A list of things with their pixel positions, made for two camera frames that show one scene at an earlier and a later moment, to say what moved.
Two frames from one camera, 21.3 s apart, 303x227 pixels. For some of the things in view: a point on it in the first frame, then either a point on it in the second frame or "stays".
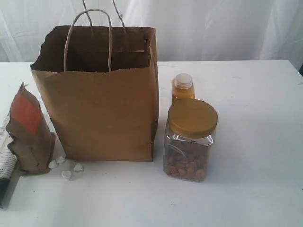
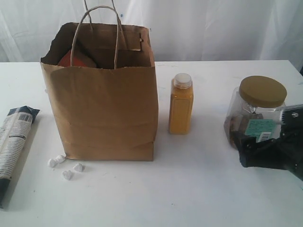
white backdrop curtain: x=187 y=30 stays
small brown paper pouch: x=32 y=145 -> x=75 y=57
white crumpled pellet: x=52 y=164 stays
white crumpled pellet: x=66 y=174 stays
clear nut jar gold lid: x=190 y=131 -> x=254 y=109
